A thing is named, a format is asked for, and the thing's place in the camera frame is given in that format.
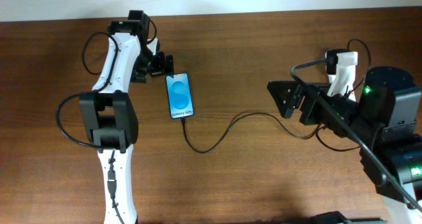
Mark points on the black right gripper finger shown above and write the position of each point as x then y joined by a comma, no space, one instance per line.
285,90
287,103

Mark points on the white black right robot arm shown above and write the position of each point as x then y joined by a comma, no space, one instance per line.
382,122

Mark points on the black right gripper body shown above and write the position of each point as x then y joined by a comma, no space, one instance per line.
308,105

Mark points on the blue Galaxy smartphone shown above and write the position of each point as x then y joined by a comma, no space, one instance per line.
179,96

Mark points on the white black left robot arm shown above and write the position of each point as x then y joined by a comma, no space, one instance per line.
107,112

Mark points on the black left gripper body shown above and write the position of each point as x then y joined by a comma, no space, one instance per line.
153,65

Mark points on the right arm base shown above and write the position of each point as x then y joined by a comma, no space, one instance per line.
335,217

